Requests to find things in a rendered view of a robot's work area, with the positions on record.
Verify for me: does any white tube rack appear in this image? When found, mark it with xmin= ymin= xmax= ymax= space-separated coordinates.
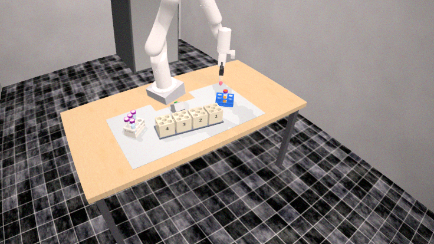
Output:
xmin=123 ymin=117 xmax=145 ymax=139

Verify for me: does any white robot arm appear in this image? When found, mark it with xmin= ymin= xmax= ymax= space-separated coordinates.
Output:
xmin=145 ymin=0 xmax=235 ymax=94

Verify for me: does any grey bench mat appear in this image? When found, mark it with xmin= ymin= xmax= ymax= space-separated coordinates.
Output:
xmin=106 ymin=83 xmax=265 ymax=170

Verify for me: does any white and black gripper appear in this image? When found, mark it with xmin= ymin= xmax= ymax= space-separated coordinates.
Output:
xmin=218 ymin=52 xmax=226 ymax=76

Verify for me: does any blue tube rack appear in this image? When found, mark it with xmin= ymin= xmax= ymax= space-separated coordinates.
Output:
xmin=215 ymin=93 xmax=234 ymax=107

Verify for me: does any beige bucket adapter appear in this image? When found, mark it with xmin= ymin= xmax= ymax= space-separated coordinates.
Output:
xmin=188 ymin=107 xmax=208 ymax=129
xmin=172 ymin=110 xmax=192 ymax=133
xmin=155 ymin=114 xmax=175 ymax=137
xmin=203 ymin=103 xmax=223 ymax=124

